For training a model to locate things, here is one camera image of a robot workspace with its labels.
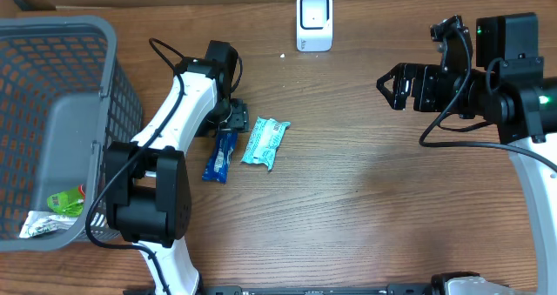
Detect teal white snack packet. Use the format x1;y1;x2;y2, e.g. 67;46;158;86
241;117;291;171

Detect blue snack bar wrapper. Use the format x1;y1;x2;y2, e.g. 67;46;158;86
202;132;238;184

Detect green clear snack bag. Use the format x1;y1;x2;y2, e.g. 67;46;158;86
47;184;85;217

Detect white conditioner tube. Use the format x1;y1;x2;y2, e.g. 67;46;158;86
19;211;77;238

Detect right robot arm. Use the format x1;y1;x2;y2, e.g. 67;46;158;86
376;12;556;294

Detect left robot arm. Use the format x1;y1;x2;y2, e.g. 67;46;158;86
99;40;249;294

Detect white barcode scanner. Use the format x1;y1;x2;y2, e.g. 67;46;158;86
296;0;333;52

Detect grey plastic mesh basket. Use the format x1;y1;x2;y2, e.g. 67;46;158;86
1;16;143;252

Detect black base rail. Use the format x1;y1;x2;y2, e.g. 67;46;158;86
197;283;432;295

